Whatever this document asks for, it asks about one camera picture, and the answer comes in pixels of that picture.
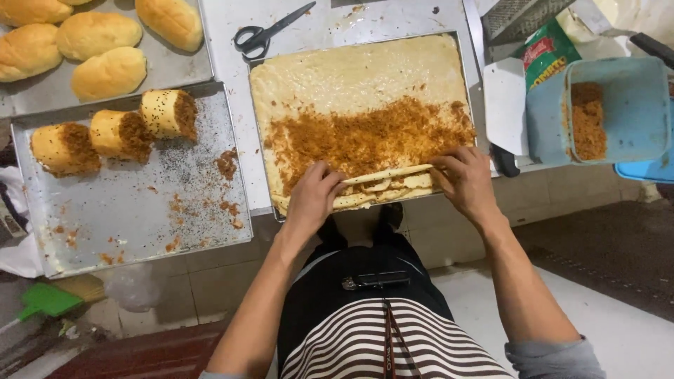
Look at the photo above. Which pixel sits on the person's left hand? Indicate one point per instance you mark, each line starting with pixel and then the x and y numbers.
pixel 308 202

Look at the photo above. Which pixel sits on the person's right hand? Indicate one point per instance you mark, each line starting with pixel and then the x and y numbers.
pixel 468 187

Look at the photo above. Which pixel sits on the sheet cake with meat floss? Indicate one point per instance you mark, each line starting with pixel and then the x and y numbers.
pixel 363 105

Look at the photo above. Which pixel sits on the black trousers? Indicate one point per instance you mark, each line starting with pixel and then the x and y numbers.
pixel 326 279

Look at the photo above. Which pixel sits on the black shoes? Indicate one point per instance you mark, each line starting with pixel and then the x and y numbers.
pixel 389 218

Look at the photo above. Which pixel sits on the black clip device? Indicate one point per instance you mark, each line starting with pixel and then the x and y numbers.
pixel 376 280

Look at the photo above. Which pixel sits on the brown meat floss in container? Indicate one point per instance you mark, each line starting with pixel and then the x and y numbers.
pixel 587 123

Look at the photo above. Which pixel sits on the striped apron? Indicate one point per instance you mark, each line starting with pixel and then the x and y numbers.
pixel 368 342

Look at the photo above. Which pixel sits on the green food packet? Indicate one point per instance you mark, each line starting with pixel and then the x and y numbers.
pixel 545 55

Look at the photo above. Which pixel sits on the dark floor mat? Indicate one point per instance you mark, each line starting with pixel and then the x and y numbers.
pixel 605 258

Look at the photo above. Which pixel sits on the cake roll piece with floss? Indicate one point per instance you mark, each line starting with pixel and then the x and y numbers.
pixel 118 136
pixel 166 113
pixel 63 150

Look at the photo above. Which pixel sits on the metal tray with crumbs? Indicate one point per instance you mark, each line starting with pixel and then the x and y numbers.
pixel 137 210

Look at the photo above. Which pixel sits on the metal mesh rack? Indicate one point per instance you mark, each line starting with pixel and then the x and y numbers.
pixel 518 18

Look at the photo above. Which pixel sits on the black scissors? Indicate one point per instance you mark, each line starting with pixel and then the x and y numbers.
pixel 263 32

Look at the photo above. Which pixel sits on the blue plastic container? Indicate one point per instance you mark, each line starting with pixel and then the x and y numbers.
pixel 632 105

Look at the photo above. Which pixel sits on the metal tray with buns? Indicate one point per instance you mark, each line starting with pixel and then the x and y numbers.
pixel 168 71

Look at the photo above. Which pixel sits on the clear plastic bag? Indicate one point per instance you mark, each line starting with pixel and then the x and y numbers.
pixel 134 287

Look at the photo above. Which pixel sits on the grey sleeve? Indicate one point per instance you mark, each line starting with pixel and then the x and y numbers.
pixel 553 360

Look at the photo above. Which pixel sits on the red-brown floor mat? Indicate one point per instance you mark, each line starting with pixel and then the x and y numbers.
pixel 142 352

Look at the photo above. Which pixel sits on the white plastic bag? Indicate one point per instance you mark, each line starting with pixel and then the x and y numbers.
pixel 621 18

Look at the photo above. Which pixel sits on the yellow broom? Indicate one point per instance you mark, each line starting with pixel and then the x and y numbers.
pixel 84 287

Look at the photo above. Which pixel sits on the group of golden bread buns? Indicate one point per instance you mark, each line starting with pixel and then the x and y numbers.
pixel 100 37

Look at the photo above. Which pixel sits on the green dustpan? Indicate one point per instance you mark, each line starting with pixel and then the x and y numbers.
pixel 47 301

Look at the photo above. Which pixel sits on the white cloth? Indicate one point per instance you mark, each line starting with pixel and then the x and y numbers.
pixel 16 252

